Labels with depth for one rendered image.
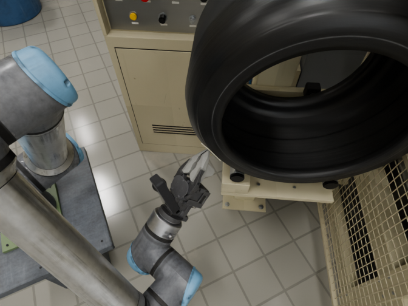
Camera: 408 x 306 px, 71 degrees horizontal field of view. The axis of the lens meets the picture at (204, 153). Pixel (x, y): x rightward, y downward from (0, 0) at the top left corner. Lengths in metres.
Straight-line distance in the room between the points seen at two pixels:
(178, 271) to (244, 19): 0.60
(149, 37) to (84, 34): 1.93
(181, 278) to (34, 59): 0.58
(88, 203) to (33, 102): 0.78
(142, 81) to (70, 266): 1.12
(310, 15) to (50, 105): 0.44
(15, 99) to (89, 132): 1.79
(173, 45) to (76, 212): 0.83
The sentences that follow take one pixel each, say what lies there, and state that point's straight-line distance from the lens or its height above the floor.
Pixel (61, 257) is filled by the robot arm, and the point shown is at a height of 1.12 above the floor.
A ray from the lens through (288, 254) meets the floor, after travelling 1.79.
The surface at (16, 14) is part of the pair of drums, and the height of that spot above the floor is 0.10.
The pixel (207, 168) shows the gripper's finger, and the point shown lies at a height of 1.02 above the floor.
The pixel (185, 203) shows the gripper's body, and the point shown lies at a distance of 0.76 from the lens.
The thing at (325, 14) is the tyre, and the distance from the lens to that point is 0.51.
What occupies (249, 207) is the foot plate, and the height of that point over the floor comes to 0.01.
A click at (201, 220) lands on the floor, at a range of 1.79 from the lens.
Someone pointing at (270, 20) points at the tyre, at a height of 1.41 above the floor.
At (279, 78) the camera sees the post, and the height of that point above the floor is 0.98.
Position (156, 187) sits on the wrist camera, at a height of 1.04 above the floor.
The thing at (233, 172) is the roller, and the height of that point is 0.92.
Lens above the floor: 1.66
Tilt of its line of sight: 55 degrees down
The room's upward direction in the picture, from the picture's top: straight up
